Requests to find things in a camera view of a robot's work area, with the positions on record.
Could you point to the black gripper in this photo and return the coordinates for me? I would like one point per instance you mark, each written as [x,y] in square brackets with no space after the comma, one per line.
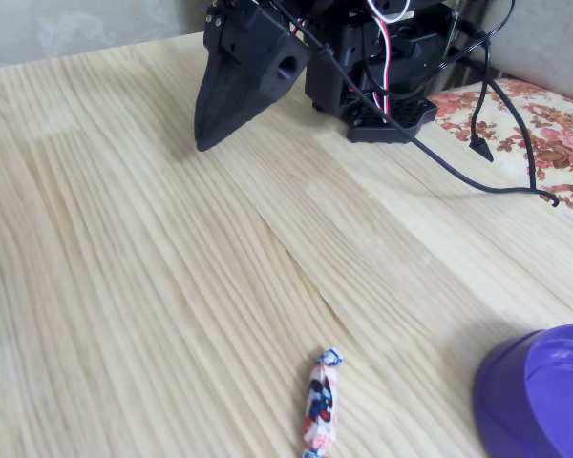
[254,52]

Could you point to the wrapped candy white blue red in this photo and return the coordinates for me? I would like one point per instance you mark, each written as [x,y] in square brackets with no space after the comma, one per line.
[321,401]

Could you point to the purple plastic bowl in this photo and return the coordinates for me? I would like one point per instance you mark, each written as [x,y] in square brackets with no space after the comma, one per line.
[515,396]

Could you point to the floral patterned cloth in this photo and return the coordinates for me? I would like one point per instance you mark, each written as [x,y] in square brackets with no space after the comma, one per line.
[554,138]

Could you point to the grey sofa backrest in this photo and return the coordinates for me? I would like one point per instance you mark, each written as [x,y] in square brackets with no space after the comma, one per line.
[554,43]

